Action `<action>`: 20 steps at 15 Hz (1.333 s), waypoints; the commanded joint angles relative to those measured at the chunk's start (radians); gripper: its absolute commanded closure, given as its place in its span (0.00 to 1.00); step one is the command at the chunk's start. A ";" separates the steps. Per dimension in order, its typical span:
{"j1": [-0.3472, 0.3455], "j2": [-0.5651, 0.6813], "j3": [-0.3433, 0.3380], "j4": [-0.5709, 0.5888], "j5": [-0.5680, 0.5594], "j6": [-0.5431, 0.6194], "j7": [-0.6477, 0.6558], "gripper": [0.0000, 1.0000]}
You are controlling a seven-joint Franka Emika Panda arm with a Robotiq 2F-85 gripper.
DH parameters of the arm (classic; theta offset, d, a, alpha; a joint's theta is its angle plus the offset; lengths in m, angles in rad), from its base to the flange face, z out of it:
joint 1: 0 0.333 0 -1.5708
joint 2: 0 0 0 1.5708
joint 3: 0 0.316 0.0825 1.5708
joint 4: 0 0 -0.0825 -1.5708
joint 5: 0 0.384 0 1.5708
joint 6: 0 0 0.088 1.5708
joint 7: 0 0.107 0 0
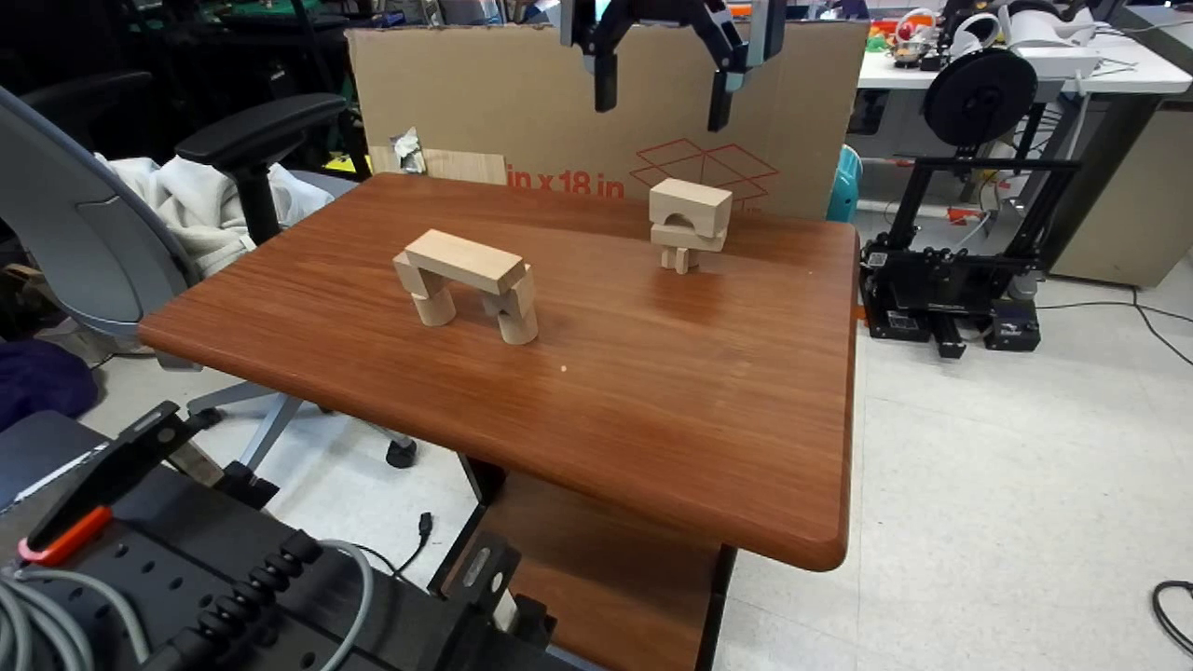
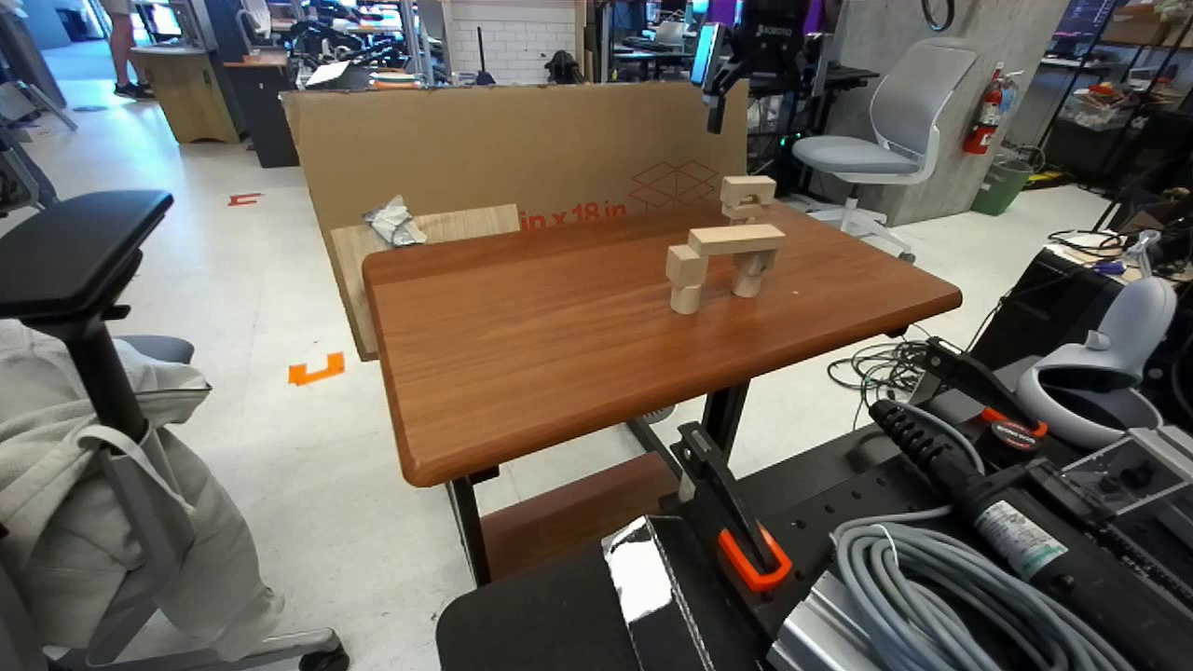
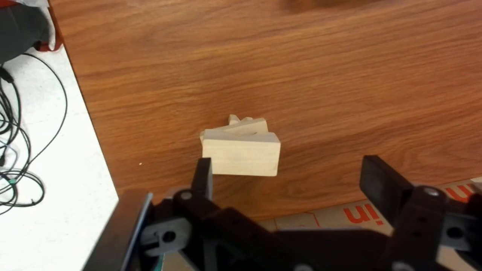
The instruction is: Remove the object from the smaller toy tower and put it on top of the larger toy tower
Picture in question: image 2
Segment light wooden rectangular block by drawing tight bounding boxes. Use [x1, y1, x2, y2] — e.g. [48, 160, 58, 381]
[719, 173, 783, 212]

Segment wooden cylinder pillar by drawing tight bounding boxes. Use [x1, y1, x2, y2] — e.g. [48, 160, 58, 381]
[725, 254, 775, 301]

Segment long light wooden beam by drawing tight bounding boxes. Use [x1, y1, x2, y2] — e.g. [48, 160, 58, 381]
[687, 222, 790, 265]

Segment orange black bar clamp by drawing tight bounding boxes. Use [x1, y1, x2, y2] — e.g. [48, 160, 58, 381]
[924, 345, 1053, 457]
[666, 423, 796, 602]

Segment brown wooden desk base board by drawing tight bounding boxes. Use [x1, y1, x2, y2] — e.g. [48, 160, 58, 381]
[477, 447, 687, 587]

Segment wooden base block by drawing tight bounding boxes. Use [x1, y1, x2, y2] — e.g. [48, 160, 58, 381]
[724, 199, 773, 232]

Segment brown cardboard sheet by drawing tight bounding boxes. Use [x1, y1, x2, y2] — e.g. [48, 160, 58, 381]
[280, 79, 751, 365]

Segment clear crumpled plastic bag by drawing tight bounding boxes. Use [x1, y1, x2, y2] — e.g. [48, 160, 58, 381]
[363, 192, 432, 252]

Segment brown wooden table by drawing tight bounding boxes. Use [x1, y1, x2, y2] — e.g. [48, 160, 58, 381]
[442, 320, 914, 591]

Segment black perforated workbench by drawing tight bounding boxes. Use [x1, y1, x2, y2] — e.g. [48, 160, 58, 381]
[432, 414, 1193, 671]

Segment white grey office chair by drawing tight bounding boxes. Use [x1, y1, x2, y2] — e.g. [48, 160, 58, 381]
[790, 33, 989, 265]

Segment green bin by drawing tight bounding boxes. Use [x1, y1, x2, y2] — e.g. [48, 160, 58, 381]
[971, 157, 1036, 222]

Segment black flat case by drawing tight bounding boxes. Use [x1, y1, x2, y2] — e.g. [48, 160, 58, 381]
[966, 248, 1129, 377]

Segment red fire extinguisher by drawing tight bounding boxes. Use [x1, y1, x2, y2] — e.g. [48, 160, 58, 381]
[959, 69, 1010, 160]

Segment white VR controller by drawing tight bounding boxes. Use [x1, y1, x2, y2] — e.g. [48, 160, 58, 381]
[1015, 273, 1181, 457]

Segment black office chair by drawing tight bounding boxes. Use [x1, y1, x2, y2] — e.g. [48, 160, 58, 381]
[0, 186, 353, 671]

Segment grey jacket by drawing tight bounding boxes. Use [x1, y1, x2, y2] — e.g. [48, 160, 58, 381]
[0, 316, 283, 657]

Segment clear plastic box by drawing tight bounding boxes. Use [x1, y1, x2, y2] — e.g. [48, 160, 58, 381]
[1057, 424, 1193, 522]

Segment tangled black floor cables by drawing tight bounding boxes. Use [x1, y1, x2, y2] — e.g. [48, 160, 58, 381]
[822, 335, 950, 412]

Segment black ribbed handle tool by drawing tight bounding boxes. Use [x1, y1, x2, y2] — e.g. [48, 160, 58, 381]
[863, 397, 1062, 583]

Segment grey coiled cable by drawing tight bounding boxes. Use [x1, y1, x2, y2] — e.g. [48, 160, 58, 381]
[827, 516, 1140, 671]

